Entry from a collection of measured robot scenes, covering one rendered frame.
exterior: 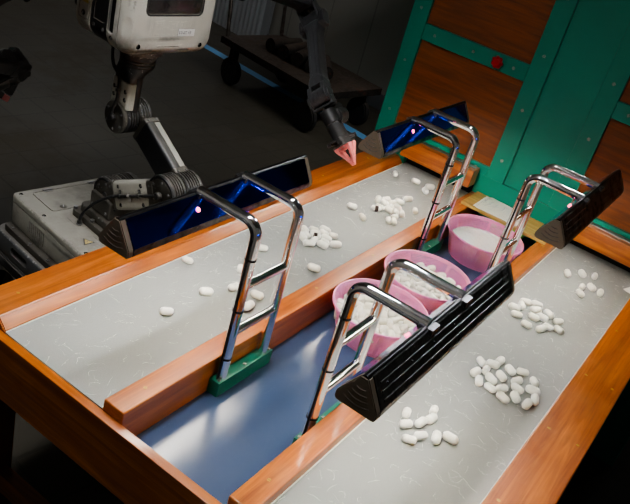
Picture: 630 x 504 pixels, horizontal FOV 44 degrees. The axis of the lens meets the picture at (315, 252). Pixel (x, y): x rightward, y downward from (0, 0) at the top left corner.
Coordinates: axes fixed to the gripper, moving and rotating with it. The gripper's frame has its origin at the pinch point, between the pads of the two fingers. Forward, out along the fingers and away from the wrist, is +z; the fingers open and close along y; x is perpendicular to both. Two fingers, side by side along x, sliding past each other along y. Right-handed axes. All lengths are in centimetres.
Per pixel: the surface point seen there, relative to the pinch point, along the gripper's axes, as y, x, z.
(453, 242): 8.5, -15.7, 38.8
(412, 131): -9.7, -30.5, 1.7
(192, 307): -93, 0, 20
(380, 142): -29.2, -30.5, 1.6
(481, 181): 48, -15, 25
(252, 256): -104, -37, 16
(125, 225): -126, -31, 1
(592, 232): 43, -46, 58
